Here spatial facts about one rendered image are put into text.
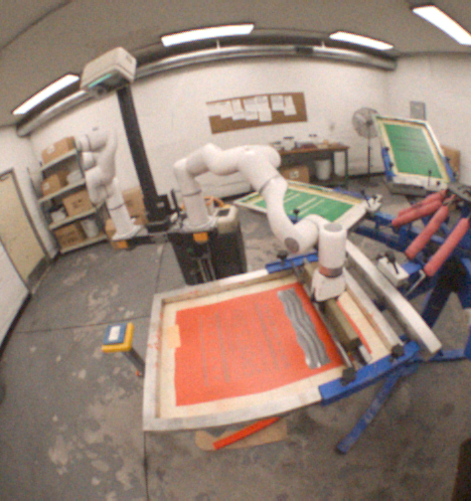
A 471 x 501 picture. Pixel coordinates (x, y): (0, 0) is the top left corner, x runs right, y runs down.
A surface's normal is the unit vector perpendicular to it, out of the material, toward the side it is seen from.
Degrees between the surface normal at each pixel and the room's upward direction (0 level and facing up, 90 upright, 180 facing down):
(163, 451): 0
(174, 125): 90
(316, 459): 0
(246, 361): 0
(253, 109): 87
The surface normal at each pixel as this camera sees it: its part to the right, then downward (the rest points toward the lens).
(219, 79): 0.16, 0.51
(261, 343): -0.17, -0.83
